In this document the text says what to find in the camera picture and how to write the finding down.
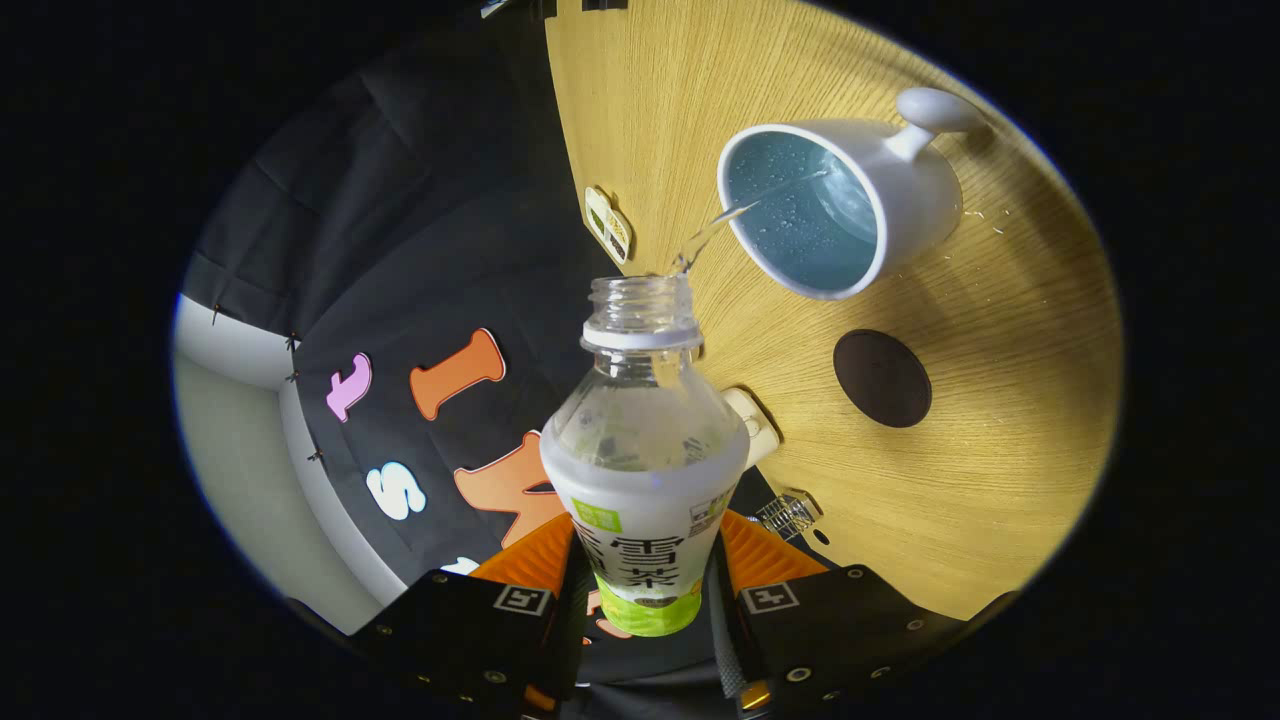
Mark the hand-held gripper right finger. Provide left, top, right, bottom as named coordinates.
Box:
left=705, top=510, right=951, bottom=720

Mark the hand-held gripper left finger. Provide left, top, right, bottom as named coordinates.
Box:
left=350, top=513, right=593, bottom=719

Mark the clear plastic juice bottle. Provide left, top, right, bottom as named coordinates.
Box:
left=540, top=277, right=751, bottom=638

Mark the round dark brown coaster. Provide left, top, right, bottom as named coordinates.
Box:
left=833, top=329, right=933, bottom=429

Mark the white cup with blue inside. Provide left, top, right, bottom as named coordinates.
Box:
left=716, top=87, right=986, bottom=301

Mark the white toaster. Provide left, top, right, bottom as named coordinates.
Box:
left=722, top=387, right=781, bottom=469

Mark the wooden table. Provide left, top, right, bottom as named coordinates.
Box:
left=543, top=0, right=1123, bottom=623

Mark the black backdrop cloth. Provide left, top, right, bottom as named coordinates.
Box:
left=178, top=0, right=761, bottom=696

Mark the white divided dish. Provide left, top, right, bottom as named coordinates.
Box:
left=584, top=185, right=633, bottom=266

